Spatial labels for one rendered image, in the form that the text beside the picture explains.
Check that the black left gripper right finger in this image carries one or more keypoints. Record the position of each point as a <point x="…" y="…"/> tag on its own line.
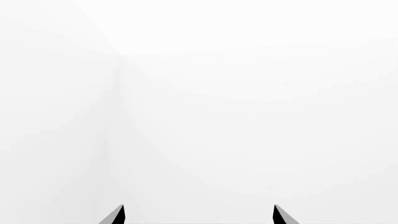
<point x="282" y="217"/>

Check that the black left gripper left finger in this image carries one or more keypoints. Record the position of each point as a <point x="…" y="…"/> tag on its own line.
<point x="115" y="217"/>

